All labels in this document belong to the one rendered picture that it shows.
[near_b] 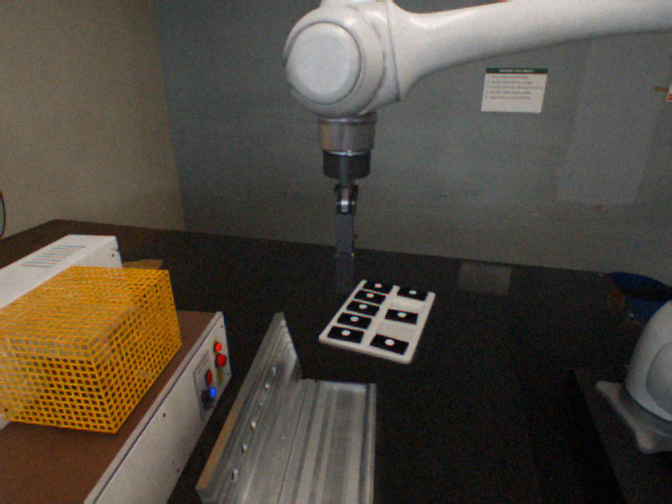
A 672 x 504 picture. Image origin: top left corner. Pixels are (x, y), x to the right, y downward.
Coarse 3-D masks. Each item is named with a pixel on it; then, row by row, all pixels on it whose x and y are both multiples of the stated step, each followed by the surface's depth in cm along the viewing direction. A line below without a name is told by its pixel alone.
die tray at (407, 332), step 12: (360, 288) 144; (396, 288) 144; (348, 300) 137; (360, 300) 137; (384, 300) 137; (408, 300) 137; (432, 300) 137; (348, 312) 130; (384, 312) 130; (420, 312) 130; (336, 324) 123; (372, 324) 123; (384, 324) 123; (396, 324) 123; (408, 324) 123; (420, 324) 123; (324, 336) 117; (372, 336) 117; (396, 336) 117; (408, 336) 117; (348, 348) 113; (360, 348) 112; (372, 348) 112; (408, 348) 112; (396, 360) 109; (408, 360) 107
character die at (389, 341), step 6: (378, 336) 117; (384, 336) 116; (372, 342) 113; (378, 342) 113; (384, 342) 113; (390, 342) 113; (396, 342) 113; (402, 342) 113; (408, 342) 113; (384, 348) 111; (390, 348) 110; (396, 348) 110; (402, 348) 110; (402, 354) 109
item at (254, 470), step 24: (288, 336) 94; (264, 360) 77; (288, 360) 93; (264, 384) 78; (288, 384) 87; (240, 408) 65; (264, 408) 76; (288, 408) 85; (240, 432) 65; (264, 432) 74; (216, 456) 57; (240, 456) 64; (264, 456) 70; (216, 480) 54; (240, 480) 63; (264, 480) 68
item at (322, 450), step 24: (312, 384) 97; (312, 408) 90; (336, 408) 90; (360, 408) 90; (288, 432) 84; (312, 432) 84; (336, 432) 84; (360, 432) 84; (288, 456) 78; (312, 456) 79; (336, 456) 79; (360, 456) 79; (288, 480) 74; (312, 480) 74; (336, 480) 74
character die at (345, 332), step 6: (330, 330) 118; (336, 330) 119; (342, 330) 118; (348, 330) 118; (354, 330) 118; (360, 330) 118; (330, 336) 116; (336, 336) 116; (342, 336) 116; (348, 336) 116; (354, 336) 116; (360, 336) 116; (354, 342) 115; (360, 342) 114
